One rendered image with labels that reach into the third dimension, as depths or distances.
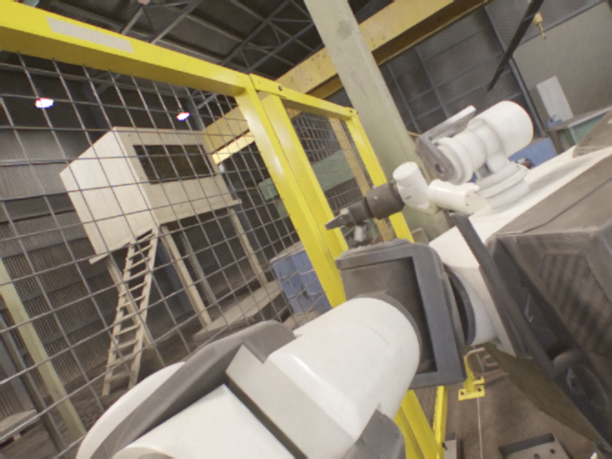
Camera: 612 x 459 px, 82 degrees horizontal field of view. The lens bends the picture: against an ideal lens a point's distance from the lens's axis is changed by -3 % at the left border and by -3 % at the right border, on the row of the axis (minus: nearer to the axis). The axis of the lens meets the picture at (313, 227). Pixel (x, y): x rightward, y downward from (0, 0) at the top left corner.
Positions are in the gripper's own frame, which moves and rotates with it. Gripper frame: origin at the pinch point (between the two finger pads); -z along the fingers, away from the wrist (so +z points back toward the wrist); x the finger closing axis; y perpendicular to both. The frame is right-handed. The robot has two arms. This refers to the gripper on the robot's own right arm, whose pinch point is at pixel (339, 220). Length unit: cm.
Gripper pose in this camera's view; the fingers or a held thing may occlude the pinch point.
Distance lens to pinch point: 105.6
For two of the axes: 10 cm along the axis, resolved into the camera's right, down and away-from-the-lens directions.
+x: 3.7, -2.0, 9.1
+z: 8.3, -3.7, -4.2
